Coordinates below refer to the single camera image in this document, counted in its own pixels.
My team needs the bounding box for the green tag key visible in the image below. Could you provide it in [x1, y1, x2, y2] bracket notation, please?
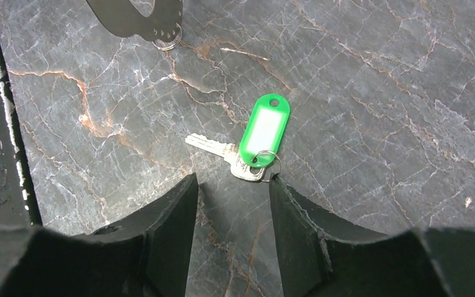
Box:
[185, 93, 291, 182]

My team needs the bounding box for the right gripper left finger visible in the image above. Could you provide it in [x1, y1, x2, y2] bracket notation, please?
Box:
[0, 174, 199, 296]

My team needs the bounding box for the large metal keyring plate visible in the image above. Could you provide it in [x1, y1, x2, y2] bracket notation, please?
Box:
[87, 0, 183, 42]

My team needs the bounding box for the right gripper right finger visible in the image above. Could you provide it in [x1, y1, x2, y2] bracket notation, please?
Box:
[269, 174, 475, 296]

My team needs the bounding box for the small split ring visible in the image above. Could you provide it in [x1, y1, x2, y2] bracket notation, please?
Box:
[152, 24, 183, 52]

